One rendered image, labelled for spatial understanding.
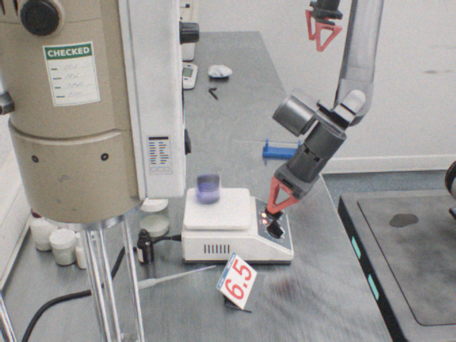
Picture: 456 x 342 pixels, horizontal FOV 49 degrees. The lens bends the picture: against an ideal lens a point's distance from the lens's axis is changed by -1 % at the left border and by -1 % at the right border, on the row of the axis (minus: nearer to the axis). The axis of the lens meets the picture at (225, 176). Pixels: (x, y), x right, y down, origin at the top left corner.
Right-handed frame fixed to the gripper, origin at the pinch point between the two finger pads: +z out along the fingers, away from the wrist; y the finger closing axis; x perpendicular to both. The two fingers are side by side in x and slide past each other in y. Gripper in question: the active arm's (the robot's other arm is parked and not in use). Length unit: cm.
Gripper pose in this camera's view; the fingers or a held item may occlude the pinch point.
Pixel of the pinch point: (273, 207)
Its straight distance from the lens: 96.2
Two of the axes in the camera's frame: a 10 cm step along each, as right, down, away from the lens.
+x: 7.6, 6.2, -1.7
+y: -4.2, 2.7, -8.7
